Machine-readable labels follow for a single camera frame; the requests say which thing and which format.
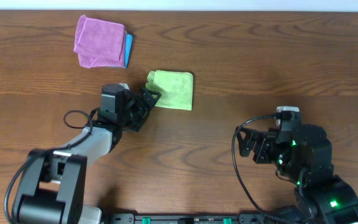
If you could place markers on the purple folded microfiber cloth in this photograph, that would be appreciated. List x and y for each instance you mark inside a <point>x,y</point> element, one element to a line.
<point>99,43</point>

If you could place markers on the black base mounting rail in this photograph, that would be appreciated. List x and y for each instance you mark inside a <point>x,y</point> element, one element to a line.
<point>129,218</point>

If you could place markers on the green microfiber cloth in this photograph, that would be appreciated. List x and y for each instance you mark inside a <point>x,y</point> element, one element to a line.
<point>176,89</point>

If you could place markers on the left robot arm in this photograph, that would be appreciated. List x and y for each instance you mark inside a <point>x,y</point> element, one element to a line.
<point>49,186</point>

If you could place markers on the blue folded cloth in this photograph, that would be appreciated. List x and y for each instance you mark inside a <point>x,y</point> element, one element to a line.
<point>126,51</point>

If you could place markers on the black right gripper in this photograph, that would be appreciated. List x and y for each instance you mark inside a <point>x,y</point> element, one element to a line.
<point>265,140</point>

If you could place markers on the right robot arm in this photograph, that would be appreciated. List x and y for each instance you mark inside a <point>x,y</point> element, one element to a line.
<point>303,155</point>

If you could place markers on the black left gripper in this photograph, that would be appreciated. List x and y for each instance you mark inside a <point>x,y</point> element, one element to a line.
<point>145,108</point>

